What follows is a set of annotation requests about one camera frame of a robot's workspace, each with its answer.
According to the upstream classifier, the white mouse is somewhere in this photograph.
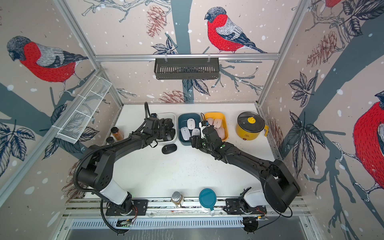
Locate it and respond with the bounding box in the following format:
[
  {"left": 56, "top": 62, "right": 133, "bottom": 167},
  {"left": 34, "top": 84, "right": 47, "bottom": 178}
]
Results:
[
  {"left": 180, "top": 127, "right": 191, "bottom": 141},
  {"left": 187, "top": 118, "right": 196, "bottom": 130},
  {"left": 191, "top": 128, "right": 201, "bottom": 137}
]

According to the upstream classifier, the black mouse top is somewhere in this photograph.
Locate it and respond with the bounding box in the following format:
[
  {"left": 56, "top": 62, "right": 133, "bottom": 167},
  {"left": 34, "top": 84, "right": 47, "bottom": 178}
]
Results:
[{"left": 162, "top": 144, "right": 178, "bottom": 155}]

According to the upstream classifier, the white mouse top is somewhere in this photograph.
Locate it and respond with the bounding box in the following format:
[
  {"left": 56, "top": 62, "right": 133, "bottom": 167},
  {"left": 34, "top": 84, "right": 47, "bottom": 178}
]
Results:
[{"left": 187, "top": 118, "right": 196, "bottom": 130}]

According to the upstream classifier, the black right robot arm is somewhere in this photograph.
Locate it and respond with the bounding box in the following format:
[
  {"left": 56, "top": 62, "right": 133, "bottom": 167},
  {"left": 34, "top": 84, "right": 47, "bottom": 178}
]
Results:
[{"left": 190, "top": 126, "right": 301, "bottom": 213}]

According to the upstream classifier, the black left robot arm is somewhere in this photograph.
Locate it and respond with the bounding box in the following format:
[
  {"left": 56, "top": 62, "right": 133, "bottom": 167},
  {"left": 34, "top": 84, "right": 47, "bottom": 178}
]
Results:
[{"left": 74, "top": 117, "right": 166, "bottom": 206}]

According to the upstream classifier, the white storage box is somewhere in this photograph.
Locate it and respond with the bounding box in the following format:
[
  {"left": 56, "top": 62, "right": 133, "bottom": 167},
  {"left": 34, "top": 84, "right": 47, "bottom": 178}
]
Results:
[{"left": 157, "top": 113, "right": 177, "bottom": 145}]

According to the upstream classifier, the yellow storage box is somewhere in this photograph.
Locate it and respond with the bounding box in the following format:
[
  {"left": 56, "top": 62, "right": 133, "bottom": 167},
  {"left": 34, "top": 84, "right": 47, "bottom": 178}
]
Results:
[{"left": 205, "top": 112, "right": 229, "bottom": 141}]

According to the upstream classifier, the teal storage box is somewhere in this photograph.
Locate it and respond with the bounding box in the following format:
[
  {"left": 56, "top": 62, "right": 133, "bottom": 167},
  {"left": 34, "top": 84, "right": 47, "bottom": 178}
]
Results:
[{"left": 178, "top": 113, "right": 201, "bottom": 146}]

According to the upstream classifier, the brown spice jar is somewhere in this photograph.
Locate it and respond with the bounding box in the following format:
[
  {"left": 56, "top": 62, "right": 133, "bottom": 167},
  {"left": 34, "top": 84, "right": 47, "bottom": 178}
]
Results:
[{"left": 111, "top": 127, "right": 124, "bottom": 141}]

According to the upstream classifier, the yellow electric cooking pot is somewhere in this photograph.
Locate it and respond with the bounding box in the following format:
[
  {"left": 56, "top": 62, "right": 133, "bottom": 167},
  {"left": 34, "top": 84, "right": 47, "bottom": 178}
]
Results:
[{"left": 236, "top": 121, "right": 269, "bottom": 141}]

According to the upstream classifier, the glass pot lid yellow knob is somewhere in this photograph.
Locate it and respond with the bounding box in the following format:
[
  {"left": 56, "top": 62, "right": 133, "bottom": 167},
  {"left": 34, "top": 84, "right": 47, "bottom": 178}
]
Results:
[{"left": 237, "top": 112, "right": 266, "bottom": 133}]

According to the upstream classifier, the dark spice jar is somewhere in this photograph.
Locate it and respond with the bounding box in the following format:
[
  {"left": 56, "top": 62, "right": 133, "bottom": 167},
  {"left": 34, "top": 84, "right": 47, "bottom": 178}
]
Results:
[{"left": 106, "top": 137, "right": 116, "bottom": 145}]

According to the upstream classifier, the teal round lid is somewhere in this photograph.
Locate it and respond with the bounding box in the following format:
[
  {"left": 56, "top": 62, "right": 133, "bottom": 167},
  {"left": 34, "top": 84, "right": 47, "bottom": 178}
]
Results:
[{"left": 199, "top": 188, "right": 217, "bottom": 216}]

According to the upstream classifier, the small glass bottle metal cap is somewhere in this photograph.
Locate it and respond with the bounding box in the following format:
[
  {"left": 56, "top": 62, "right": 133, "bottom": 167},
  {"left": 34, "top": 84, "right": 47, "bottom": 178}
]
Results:
[{"left": 171, "top": 191, "right": 184, "bottom": 208}]

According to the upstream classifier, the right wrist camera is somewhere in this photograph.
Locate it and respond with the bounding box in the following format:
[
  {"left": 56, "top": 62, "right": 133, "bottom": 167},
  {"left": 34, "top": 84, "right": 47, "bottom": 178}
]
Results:
[{"left": 200, "top": 121, "right": 210, "bottom": 129}]

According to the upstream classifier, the black corrugated cable conduit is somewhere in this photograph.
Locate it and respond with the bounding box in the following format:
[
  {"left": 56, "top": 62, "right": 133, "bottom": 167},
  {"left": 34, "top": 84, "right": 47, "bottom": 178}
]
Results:
[{"left": 72, "top": 101, "right": 152, "bottom": 193}]

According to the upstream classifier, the black hanging wire basket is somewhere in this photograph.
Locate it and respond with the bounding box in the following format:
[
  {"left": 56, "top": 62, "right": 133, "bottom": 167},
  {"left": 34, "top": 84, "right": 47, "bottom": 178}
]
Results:
[{"left": 154, "top": 58, "right": 220, "bottom": 80}]

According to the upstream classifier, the white wire mesh shelf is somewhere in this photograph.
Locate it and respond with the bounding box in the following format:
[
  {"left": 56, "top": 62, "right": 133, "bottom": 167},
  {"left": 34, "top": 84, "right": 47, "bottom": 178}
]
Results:
[{"left": 56, "top": 75, "right": 112, "bottom": 144}]

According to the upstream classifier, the aluminium mounting rail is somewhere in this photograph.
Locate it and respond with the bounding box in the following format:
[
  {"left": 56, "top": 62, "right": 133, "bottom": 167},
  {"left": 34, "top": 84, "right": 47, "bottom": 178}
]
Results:
[{"left": 62, "top": 197, "right": 310, "bottom": 231}]

